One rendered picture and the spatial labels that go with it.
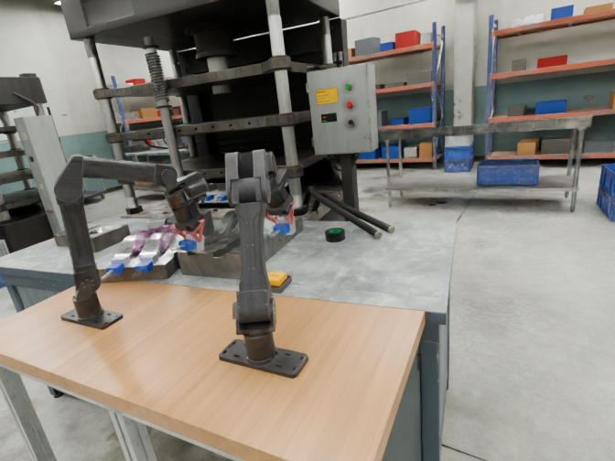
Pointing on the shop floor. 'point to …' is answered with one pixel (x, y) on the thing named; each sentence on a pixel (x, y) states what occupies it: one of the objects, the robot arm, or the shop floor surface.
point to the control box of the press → (343, 119)
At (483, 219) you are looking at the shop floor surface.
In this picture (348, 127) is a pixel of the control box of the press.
